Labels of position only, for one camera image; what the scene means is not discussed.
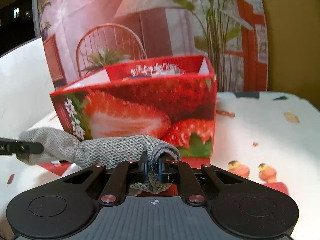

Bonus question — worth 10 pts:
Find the grey knitted glove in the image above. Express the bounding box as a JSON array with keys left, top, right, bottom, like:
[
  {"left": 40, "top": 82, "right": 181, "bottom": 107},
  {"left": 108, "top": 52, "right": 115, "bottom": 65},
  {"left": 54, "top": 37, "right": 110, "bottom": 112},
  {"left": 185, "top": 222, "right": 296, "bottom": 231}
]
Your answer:
[{"left": 17, "top": 127, "right": 181, "bottom": 194}]

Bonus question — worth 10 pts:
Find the printed living room backdrop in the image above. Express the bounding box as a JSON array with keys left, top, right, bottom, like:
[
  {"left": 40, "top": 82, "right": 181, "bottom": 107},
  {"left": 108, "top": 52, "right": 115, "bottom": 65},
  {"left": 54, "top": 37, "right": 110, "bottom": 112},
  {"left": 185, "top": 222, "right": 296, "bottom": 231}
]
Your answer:
[{"left": 34, "top": 0, "right": 268, "bottom": 92}]

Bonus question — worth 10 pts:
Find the red strawberry cardboard box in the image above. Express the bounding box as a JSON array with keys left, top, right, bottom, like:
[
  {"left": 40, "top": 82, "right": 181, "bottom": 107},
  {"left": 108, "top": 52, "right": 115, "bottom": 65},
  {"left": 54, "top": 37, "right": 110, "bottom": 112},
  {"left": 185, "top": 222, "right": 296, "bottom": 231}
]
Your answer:
[{"left": 50, "top": 55, "right": 217, "bottom": 159}]

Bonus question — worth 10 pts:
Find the white marble board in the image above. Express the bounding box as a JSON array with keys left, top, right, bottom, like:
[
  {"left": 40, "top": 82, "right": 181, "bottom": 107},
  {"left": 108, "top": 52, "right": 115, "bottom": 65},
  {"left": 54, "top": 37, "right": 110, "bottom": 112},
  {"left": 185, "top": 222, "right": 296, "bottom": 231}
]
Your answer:
[{"left": 0, "top": 37, "right": 54, "bottom": 138}]

